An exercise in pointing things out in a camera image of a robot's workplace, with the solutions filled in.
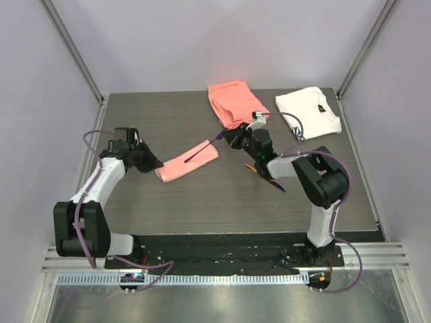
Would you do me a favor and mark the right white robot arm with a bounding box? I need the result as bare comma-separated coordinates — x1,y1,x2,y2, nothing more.
221,111,351,266

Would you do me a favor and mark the folded coral cloth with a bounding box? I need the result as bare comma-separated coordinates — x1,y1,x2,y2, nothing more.
207,81,269,130

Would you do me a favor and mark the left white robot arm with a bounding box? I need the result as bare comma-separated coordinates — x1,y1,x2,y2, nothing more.
53,127,163,268

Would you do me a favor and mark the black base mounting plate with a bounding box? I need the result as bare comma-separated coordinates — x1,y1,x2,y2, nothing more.
89,233,344,276

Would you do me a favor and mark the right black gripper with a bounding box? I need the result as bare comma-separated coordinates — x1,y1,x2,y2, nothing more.
223,122,260,162

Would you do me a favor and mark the white slotted cable duct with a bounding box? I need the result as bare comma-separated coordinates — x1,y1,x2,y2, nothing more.
57,272,309,286

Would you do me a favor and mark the left aluminium frame post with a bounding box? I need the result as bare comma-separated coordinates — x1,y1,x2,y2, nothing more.
40,0,104,104

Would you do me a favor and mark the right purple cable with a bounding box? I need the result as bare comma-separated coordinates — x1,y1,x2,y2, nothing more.
265,112,364,293

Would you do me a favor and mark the folded white shirt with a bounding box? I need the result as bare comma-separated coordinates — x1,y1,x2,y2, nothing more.
275,87,342,140

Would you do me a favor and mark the aluminium frame post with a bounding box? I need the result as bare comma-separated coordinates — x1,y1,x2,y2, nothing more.
40,0,104,104
336,0,399,100

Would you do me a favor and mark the right aluminium frame post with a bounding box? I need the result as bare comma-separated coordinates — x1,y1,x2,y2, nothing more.
336,0,399,100

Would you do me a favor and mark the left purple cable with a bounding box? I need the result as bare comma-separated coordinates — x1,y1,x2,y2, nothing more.
75,129,175,293

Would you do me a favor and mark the pink satin napkin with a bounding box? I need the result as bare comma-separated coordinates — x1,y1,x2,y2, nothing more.
155,140,219,183

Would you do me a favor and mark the purple cable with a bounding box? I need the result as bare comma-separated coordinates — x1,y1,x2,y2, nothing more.
265,112,364,293
75,129,175,293

